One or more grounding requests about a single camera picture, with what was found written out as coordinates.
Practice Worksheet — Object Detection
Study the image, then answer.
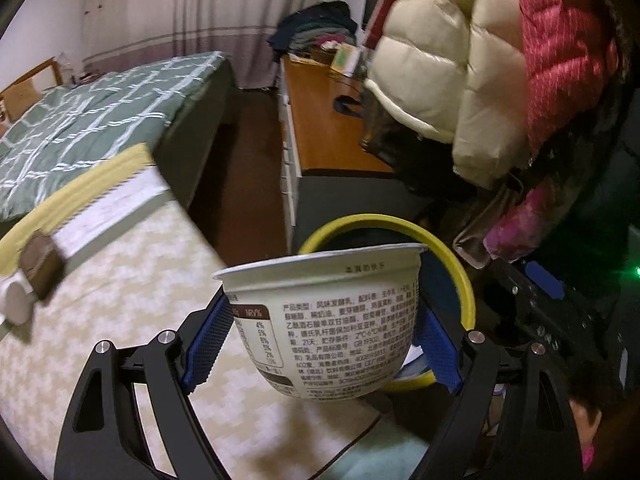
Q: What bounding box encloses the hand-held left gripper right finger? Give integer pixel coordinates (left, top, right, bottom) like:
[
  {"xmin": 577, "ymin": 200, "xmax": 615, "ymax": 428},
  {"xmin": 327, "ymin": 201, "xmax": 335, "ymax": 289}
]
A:
[{"xmin": 410, "ymin": 305, "xmax": 583, "ymax": 480}]

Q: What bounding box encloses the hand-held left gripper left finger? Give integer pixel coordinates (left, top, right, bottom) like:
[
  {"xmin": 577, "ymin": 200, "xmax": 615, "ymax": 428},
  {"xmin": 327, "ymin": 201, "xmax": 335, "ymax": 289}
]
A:
[{"xmin": 52, "ymin": 290, "xmax": 236, "ymax": 480}]

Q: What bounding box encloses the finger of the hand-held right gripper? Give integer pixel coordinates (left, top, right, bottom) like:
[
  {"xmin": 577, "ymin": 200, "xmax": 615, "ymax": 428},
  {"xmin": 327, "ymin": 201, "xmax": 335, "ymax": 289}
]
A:
[{"xmin": 487, "ymin": 257, "xmax": 568, "ymax": 311}]

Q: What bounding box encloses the white yogurt cup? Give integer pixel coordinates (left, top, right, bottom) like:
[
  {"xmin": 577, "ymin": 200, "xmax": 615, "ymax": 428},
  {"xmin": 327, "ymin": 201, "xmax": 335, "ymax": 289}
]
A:
[{"xmin": 211, "ymin": 242, "xmax": 428, "ymax": 401}]

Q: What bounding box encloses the yellow rim trash bin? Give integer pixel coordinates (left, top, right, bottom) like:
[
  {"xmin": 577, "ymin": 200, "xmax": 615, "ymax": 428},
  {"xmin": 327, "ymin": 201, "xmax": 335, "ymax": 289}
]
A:
[{"xmin": 297, "ymin": 214, "xmax": 476, "ymax": 393}]

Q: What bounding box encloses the beige patterned tablecloth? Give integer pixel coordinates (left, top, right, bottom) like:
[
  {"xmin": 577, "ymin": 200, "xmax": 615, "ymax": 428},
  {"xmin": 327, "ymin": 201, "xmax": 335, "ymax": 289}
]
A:
[{"xmin": 0, "ymin": 142, "xmax": 396, "ymax": 480}]

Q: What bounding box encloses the brown wallet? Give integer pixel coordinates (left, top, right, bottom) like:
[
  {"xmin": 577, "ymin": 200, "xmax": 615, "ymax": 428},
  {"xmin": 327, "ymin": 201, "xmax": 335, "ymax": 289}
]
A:
[{"xmin": 20, "ymin": 230, "xmax": 66, "ymax": 298}]

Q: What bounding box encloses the black leather bag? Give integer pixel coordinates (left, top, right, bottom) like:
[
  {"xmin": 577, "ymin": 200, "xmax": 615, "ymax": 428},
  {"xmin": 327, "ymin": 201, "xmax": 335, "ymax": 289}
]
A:
[{"xmin": 360, "ymin": 85, "xmax": 481, "ymax": 201}]

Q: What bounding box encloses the white paper tissue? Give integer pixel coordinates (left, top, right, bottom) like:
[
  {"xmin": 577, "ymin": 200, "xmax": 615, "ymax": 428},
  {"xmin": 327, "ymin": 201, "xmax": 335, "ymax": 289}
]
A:
[{"xmin": 0, "ymin": 270, "xmax": 38, "ymax": 326}]

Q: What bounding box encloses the wooden bed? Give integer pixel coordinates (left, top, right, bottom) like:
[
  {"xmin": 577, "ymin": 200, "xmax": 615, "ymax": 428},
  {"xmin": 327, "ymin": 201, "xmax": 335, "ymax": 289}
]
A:
[{"xmin": 0, "ymin": 51, "xmax": 236, "ymax": 221}]

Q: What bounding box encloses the red down jacket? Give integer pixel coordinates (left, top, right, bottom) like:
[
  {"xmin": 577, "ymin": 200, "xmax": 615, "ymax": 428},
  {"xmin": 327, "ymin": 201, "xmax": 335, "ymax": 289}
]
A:
[{"xmin": 510, "ymin": 0, "xmax": 621, "ymax": 161}]

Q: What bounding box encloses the cream down jacket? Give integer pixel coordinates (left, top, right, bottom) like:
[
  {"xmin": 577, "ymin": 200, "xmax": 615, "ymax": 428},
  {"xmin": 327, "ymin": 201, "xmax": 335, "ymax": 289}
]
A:
[{"xmin": 365, "ymin": 0, "xmax": 531, "ymax": 191}]

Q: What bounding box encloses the wooden top dresser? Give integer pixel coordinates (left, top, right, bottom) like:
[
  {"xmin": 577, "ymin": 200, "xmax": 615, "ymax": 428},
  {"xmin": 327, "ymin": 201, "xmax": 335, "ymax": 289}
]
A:
[{"xmin": 277, "ymin": 55, "xmax": 431, "ymax": 256}]

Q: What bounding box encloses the green plaid quilt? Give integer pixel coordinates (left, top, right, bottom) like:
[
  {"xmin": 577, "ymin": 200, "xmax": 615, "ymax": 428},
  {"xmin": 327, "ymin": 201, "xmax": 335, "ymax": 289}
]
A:
[{"xmin": 0, "ymin": 51, "xmax": 226, "ymax": 221}]

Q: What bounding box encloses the light green box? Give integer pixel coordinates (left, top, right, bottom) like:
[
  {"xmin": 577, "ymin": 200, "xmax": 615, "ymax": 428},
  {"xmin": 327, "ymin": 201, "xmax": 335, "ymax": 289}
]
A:
[{"xmin": 331, "ymin": 42, "xmax": 357, "ymax": 73}]

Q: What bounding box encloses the pink white curtain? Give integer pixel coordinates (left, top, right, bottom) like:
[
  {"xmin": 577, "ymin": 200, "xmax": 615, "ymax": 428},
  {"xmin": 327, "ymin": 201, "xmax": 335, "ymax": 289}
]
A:
[{"xmin": 80, "ymin": 0, "xmax": 373, "ymax": 88}]

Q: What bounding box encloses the pile of folded clothes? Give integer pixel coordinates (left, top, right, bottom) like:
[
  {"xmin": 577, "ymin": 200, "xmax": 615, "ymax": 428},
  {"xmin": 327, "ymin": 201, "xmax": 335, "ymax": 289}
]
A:
[{"xmin": 267, "ymin": 1, "xmax": 358, "ymax": 61}]

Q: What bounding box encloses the dark blue strap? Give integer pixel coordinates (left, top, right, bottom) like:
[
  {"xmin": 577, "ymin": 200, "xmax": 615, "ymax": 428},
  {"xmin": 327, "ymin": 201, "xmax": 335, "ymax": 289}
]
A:
[{"xmin": 334, "ymin": 95, "xmax": 368, "ymax": 117}]

